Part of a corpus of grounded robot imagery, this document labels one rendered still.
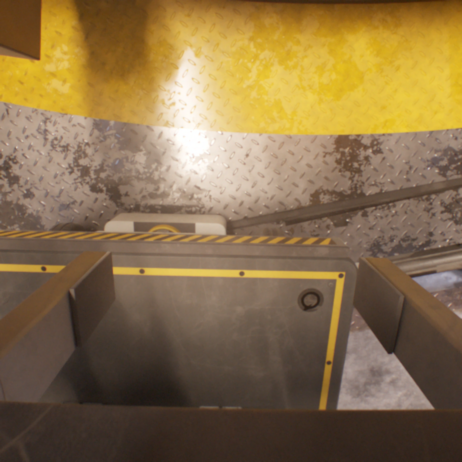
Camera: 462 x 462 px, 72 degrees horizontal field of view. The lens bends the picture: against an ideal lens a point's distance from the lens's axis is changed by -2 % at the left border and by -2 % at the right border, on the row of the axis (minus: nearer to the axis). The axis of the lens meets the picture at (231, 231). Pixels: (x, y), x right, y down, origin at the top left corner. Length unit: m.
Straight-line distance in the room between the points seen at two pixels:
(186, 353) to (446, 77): 0.83
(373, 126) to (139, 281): 0.63
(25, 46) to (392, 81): 0.72
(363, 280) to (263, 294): 0.39
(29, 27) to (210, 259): 0.40
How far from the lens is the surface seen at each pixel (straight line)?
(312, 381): 0.66
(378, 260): 0.17
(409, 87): 0.91
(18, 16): 0.53
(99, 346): 0.64
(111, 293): 0.17
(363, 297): 0.17
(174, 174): 0.82
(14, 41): 0.52
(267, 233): 0.73
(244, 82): 0.81
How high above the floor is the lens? 0.80
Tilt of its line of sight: 73 degrees down
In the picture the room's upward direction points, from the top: 180 degrees clockwise
